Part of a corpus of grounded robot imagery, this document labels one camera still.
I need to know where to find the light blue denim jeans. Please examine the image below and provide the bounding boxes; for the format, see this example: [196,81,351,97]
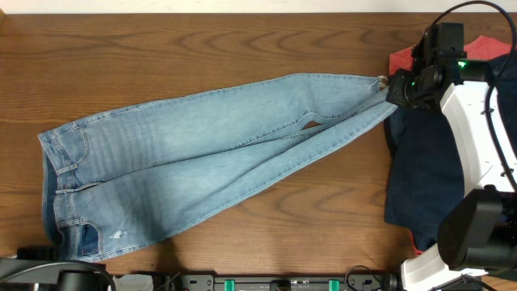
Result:
[39,74,395,262]

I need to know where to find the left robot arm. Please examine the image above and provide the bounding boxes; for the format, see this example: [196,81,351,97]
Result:
[1,246,182,291]

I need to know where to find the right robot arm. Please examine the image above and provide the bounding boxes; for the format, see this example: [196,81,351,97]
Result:
[385,55,516,290]

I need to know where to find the red t-shirt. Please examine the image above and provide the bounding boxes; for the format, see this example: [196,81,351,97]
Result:
[389,36,511,76]

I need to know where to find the navy blue folded garment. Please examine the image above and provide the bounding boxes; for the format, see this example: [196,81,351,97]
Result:
[383,54,517,251]

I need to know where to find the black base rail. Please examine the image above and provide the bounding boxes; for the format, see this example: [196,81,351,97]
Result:
[112,271,401,291]

